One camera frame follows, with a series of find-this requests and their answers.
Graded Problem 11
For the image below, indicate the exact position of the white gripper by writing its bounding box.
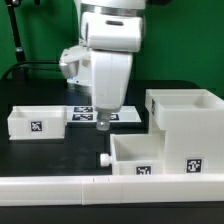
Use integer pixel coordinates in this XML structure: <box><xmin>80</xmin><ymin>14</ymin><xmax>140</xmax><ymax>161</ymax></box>
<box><xmin>91</xmin><ymin>50</ymin><xmax>133</xmax><ymax>130</ymax></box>

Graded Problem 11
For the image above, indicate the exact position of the white drawer box front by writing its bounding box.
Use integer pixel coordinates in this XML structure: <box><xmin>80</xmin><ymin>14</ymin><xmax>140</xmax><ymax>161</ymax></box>
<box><xmin>100</xmin><ymin>134</ymin><xmax>164</xmax><ymax>175</ymax></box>

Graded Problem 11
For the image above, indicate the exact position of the white drawer box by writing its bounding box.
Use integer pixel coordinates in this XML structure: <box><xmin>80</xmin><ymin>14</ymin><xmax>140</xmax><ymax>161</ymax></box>
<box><xmin>100</xmin><ymin>134</ymin><xmax>164</xmax><ymax>175</ymax></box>
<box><xmin>7</xmin><ymin>106</ymin><xmax>67</xmax><ymax>140</ymax></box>

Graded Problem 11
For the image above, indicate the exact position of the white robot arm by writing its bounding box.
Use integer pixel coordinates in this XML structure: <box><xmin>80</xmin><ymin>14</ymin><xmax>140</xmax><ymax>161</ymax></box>
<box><xmin>60</xmin><ymin>0</ymin><xmax>146</xmax><ymax>131</ymax></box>

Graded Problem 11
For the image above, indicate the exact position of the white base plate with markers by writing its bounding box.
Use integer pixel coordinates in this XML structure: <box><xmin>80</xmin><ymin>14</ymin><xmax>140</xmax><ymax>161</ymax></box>
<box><xmin>66</xmin><ymin>106</ymin><xmax>141</xmax><ymax>123</ymax></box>

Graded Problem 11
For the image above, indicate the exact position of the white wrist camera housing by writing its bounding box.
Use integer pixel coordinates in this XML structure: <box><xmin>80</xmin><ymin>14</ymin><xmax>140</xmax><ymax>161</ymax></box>
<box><xmin>59</xmin><ymin>45</ymin><xmax>90</xmax><ymax>79</ymax></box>

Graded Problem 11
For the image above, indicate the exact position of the white drawer frame cabinet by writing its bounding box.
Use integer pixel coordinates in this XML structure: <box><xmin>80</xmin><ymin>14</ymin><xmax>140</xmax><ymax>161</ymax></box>
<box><xmin>145</xmin><ymin>89</ymin><xmax>224</xmax><ymax>174</ymax></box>

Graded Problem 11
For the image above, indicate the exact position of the white front rail barrier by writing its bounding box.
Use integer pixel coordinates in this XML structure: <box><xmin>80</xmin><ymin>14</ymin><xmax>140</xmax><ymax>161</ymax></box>
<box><xmin>0</xmin><ymin>174</ymin><xmax>224</xmax><ymax>206</ymax></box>

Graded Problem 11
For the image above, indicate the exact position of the black camera stand pole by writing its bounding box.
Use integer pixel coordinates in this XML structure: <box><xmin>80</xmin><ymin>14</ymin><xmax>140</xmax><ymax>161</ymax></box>
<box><xmin>2</xmin><ymin>0</ymin><xmax>29</xmax><ymax>81</ymax></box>

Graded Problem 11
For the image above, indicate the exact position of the black cable upper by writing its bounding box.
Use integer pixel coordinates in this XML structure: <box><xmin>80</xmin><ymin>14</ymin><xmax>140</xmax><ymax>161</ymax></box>
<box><xmin>1</xmin><ymin>59</ymin><xmax>63</xmax><ymax>80</ymax></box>

